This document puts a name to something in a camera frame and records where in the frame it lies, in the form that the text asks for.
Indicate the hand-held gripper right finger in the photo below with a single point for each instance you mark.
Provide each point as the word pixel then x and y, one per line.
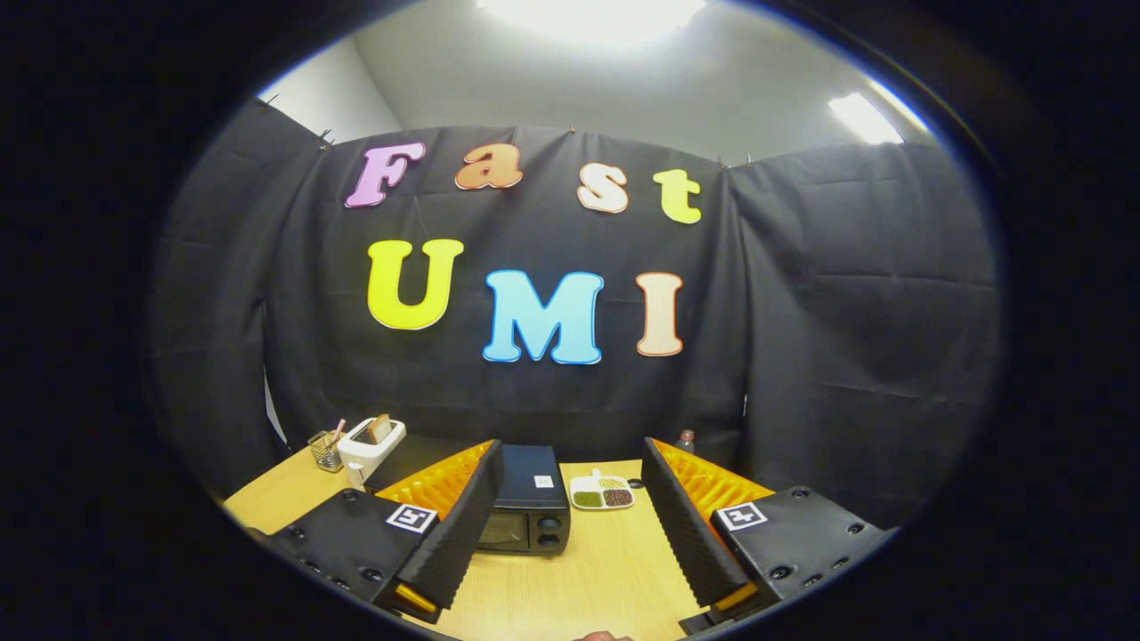
pixel 677 525

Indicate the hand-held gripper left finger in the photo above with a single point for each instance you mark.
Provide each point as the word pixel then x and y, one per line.
pixel 463 525

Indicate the black toaster oven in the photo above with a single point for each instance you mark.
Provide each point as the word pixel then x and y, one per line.
pixel 530 472

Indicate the white bread toaster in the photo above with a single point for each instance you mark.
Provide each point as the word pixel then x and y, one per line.
pixel 365 458

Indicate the white divided tray of beans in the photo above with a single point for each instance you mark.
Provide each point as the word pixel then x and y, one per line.
pixel 601 494

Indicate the clear water bottle red label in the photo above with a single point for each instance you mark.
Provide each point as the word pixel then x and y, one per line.
pixel 685 438

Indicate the brown bread slice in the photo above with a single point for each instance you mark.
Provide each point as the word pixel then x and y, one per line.
pixel 380 429

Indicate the narrow ceiling light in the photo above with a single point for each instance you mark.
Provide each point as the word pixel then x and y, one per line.
pixel 864 117

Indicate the large ceiling light panel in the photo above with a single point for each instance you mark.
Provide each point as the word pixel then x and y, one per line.
pixel 592 18

